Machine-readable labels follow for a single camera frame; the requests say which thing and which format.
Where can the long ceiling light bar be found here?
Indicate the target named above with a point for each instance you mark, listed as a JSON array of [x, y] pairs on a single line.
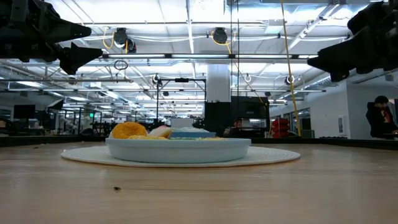
[[199, 56]]

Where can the black desk monitor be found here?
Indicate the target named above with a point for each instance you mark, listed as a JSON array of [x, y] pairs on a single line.
[[24, 111]]

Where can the black cabinet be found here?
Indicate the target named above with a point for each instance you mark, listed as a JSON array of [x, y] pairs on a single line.
[[217, 118]]

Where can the white wall dispenser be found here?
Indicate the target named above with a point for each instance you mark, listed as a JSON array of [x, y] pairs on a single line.
[[342, 124]]

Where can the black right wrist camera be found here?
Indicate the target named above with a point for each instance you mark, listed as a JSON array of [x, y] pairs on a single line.
[[370, 15]]

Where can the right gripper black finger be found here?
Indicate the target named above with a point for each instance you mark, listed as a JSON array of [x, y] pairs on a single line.
[[332, 60], [340, 76]]

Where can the yellow iced white donut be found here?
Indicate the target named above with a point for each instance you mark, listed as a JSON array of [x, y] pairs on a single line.
[[129, 130]]

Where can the large black monitor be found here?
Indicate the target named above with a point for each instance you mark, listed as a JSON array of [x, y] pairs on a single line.
[[250, 107]]

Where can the flat yellow donut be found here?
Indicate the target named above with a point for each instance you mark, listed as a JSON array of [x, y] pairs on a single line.
[[211, 138]]

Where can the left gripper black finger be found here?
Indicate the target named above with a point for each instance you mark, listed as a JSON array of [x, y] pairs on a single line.
[[74, 59], [68, 31]]

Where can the white round woven placemat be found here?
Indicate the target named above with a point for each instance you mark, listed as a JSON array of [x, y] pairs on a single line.
[[273, 155]]

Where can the person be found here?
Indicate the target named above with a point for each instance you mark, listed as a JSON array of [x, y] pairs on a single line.
[[237, 125], [381, 119]]

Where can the white box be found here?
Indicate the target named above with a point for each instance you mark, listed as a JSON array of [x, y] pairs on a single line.
[[182, 122]]

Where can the black softbox lamp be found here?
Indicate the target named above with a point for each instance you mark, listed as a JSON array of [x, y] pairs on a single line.
[[56, 104]]

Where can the white building column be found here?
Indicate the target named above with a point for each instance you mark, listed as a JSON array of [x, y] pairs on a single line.
[[218, 82]]

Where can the red stacked bins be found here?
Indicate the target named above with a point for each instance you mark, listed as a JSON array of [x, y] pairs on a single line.
[[280, 127]]

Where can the light blue plate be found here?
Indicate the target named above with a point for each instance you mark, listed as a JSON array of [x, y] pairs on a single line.
[[177, 152]]

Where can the distant black rig frame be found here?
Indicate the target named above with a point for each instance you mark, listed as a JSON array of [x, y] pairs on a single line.
[[182, 80]]

